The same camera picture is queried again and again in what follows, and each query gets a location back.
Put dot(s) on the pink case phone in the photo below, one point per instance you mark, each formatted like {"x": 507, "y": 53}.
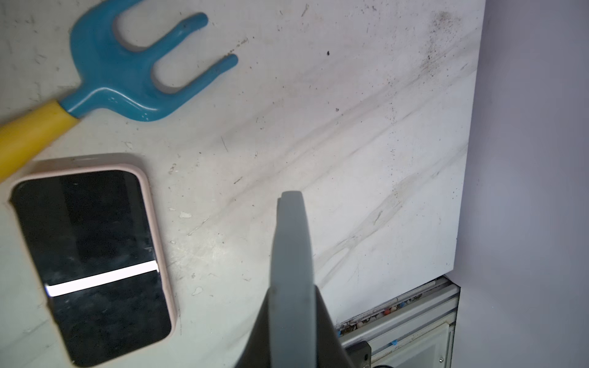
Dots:
{"x": 92, "y": 236}

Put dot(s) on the blue yellow garden rake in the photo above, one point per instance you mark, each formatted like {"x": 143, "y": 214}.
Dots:
{"x": 113, "y": 77}

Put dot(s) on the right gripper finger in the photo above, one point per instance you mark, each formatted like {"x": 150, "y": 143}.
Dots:
{"x": 293, "y": 327}

